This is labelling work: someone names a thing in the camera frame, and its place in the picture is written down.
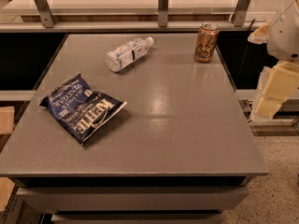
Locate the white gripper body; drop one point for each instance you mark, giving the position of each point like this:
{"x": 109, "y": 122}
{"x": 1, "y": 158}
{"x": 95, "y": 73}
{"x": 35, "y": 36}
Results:
{"x": 286, "y": 32}

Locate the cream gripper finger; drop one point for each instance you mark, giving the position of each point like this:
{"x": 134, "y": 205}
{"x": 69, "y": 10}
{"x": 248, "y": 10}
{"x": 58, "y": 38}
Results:
{"x": 275, "y": 86}
{"x": 260, "y": 35}

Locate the orange soda can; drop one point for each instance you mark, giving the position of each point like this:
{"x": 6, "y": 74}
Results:
{"x": 206, "y": 42}

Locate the blue kettle chip bag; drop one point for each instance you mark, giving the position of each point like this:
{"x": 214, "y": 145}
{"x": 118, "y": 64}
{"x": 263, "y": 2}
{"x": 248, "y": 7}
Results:
{"x": 80, "y": 110}

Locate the clear plastic water bottle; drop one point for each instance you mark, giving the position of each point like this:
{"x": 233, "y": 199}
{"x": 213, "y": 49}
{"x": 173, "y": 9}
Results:
{"x": 128, "y": 53}

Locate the grey upper drawer front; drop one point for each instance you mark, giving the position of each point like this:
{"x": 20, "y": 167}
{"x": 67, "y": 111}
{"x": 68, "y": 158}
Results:
{"x": 134, "y": 199}

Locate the grey drawer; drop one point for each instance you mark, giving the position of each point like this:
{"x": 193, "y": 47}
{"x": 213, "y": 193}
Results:
{"x": 134, "y": 199}
{"x": 151, "y": 219}

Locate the grey lower drawer front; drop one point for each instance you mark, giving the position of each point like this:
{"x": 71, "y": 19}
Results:
{"x": 151, "y": 219}

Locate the cardboard box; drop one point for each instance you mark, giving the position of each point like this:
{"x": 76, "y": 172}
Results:
{"x": 6, "y": 119}

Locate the right metal rail bracket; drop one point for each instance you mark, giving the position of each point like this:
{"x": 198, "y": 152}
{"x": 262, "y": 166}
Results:
{"x": 241, "y": 10}

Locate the metal rail bracket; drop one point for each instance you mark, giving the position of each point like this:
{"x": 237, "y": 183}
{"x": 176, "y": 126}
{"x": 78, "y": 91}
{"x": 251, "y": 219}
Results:
{"x": 163, "y": 6}
{"x": 46, "y": 17}
{"x": 241, "y": 10}

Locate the middle metal rail bracket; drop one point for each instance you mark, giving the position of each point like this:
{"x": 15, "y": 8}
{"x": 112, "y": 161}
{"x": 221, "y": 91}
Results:
{"x": 163, "y": 6}

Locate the left metal rail bracket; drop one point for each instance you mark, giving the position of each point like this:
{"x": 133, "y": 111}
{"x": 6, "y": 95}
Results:
{"x": 46, "y": 17}

